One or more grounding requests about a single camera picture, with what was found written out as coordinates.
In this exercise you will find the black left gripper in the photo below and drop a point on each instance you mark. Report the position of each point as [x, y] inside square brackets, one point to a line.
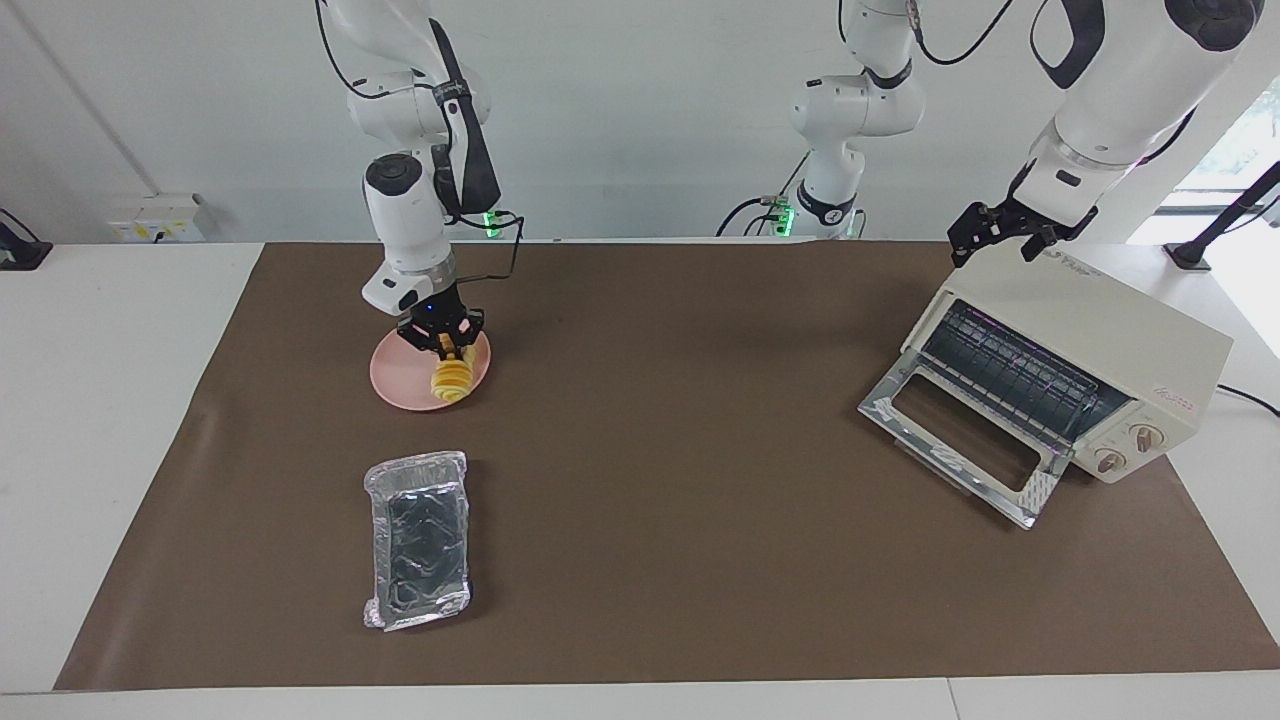
[1030, 212]

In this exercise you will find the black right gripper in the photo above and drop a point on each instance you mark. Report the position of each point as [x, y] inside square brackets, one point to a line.
[440, 322]

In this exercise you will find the yellow ridged bread loaf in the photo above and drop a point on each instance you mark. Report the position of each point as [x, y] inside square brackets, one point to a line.
[453, 380]

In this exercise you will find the silver foil baking tray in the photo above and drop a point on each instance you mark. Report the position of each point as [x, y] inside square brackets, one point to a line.
[420, 540]

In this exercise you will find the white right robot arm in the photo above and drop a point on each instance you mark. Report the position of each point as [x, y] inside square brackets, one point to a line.
[405, 215]

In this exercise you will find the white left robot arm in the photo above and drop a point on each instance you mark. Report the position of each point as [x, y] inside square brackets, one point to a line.
[1130, 90]

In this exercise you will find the cream toaster oven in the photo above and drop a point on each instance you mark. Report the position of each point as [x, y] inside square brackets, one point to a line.
[1100, 320]

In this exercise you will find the metal oven rack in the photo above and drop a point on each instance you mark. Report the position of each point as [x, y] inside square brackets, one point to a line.
[1020, 370]

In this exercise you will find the glass oven door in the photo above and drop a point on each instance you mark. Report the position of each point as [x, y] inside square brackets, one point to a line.
[900, 410]

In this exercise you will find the cream oven knob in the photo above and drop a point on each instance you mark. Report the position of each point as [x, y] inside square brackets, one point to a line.
[1143, 436]
[1110, 461]

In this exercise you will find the pink round plate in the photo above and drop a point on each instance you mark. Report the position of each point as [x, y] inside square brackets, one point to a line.
[400, 380]

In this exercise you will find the bright window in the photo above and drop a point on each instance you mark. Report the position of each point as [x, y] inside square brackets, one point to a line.
[1230, 160]

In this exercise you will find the brown table mat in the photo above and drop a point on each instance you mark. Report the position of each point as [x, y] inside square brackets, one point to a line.
[700, 580]

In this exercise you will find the black table clamp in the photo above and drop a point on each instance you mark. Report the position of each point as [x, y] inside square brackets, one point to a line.
[20, 250]

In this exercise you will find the black camera stand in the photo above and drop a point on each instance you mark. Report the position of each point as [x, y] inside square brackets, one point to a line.
[1225, 220]

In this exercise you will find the white wall socket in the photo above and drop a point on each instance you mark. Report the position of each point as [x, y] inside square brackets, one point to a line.
[160, 220]

